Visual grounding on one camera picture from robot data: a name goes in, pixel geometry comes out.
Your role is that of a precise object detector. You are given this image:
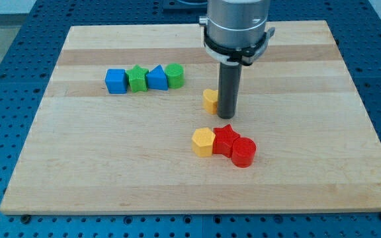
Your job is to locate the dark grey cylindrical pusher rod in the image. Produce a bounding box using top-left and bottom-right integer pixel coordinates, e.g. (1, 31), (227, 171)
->
(217, 63), (241, 119)

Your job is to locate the yellow heart block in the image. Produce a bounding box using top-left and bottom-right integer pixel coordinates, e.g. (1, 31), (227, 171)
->
(202, 89), (218, 114)

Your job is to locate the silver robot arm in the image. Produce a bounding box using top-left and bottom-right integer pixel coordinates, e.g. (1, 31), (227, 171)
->
(199, 0), (275, 119)

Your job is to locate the blue triangle block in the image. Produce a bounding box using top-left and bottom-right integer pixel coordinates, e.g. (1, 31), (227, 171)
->
(146, 65), (168, 91)

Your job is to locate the green cylinder block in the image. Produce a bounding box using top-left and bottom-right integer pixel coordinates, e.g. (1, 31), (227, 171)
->
(165, 63), (185, 89)

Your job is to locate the red star block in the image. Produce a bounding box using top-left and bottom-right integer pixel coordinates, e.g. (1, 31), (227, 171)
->
(212, 124), (240, 158)

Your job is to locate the yellow hexagon block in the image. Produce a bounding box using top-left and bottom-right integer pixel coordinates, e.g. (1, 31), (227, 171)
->
(191, 128), (216, 157)

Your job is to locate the red cylinder block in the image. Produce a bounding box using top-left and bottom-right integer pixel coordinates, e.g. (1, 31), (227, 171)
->
(232, 138), (257, 168)

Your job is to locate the green star block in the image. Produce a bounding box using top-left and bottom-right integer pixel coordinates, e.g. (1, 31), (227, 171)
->
(126, 65), (149, 93)

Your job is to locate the blue cube block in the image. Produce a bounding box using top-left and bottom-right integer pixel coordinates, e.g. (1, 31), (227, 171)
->
(105, 69), (128, 94)

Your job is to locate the light wooden board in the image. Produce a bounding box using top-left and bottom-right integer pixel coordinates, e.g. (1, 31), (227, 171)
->
(0, 20), (381, 215)

